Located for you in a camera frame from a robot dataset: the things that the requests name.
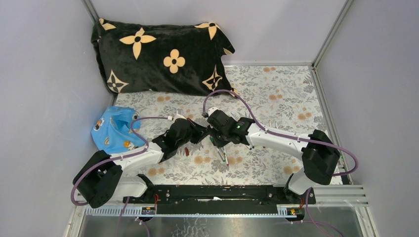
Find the black floral pillow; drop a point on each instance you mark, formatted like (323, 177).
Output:
(184, 59)

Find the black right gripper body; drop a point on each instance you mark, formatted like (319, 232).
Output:
(219, 137)

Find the blue cartoon cloth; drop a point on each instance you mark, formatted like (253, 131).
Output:
(112, 133)

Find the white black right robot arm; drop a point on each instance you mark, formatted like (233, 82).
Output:
(315, 150)

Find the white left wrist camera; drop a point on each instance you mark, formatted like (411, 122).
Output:
(179, 115)

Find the floral patterned table mat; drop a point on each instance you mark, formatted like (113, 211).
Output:
(285, 94)

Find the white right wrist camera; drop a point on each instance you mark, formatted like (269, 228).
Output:
(212, 110)

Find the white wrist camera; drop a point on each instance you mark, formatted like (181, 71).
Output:
(179, 115)
(212, 110)

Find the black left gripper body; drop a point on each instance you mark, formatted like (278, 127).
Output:
(193, 135)

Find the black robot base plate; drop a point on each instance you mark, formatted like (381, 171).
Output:
(216, 196)

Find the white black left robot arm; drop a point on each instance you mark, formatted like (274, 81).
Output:
(111, 177)

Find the aluminium frame rail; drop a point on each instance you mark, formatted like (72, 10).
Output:
(339, 211)

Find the bundle of coloured marker pens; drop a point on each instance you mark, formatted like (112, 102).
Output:
(221, 151)

